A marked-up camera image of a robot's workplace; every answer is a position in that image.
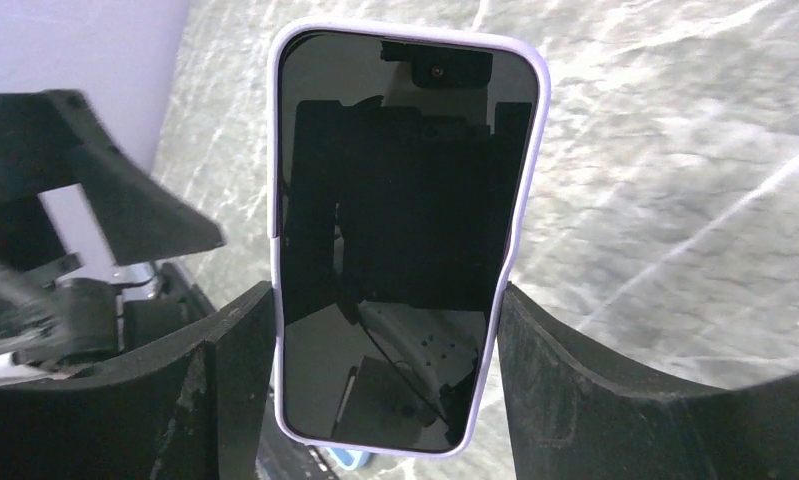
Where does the light blue phone case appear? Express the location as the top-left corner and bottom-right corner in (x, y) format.
(325, 448), (371, 471)

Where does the lilac phone case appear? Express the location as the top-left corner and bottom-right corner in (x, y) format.
(266, 17), (552, 460)

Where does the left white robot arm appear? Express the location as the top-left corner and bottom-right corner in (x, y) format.
(0, 90), (224, 364)

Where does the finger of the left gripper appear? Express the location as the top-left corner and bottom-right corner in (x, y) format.
(0, 90), (225, 265)

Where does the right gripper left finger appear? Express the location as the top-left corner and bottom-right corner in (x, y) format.
(0, 282), (275, 479)

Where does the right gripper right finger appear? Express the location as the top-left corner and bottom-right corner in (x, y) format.
(497, 285), (799, 480)

